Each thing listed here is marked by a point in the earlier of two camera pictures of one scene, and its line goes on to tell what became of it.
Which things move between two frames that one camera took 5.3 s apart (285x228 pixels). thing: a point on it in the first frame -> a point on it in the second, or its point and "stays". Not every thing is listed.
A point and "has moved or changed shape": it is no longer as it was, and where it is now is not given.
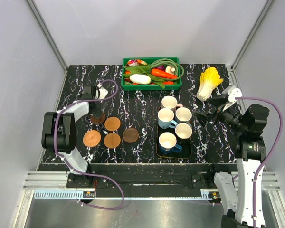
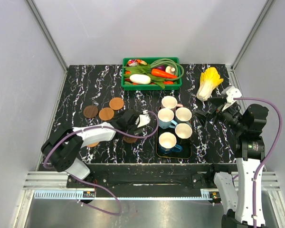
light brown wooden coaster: (112, 140) -> (106, 113)
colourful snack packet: (134, 62) stays
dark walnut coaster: (130, 135) stays
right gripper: (203, 117) stays
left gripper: (97, 112) -> (135, 130)
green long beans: (161, 62) stays
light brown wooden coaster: (112, 123) has moved or changed shape
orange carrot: (162, 73) stays
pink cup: (170, 102) stays
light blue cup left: (165, 117) stays
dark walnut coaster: (98, 120) has moved or changed shape
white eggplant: (140, 79) stays
